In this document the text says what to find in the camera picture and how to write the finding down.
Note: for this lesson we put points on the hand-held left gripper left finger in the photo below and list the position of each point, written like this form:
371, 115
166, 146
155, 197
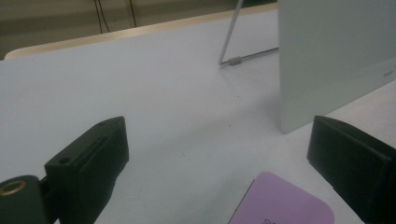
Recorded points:
93, 168

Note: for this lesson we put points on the purple eraser pad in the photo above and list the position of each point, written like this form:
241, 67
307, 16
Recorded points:
280, 202

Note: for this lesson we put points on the frosted white standing board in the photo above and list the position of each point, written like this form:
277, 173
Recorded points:
330, 56

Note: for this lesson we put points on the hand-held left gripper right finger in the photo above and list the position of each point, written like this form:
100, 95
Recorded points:
358, 168

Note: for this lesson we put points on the metal stand rod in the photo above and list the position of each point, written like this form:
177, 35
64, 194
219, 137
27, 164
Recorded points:
229, 37

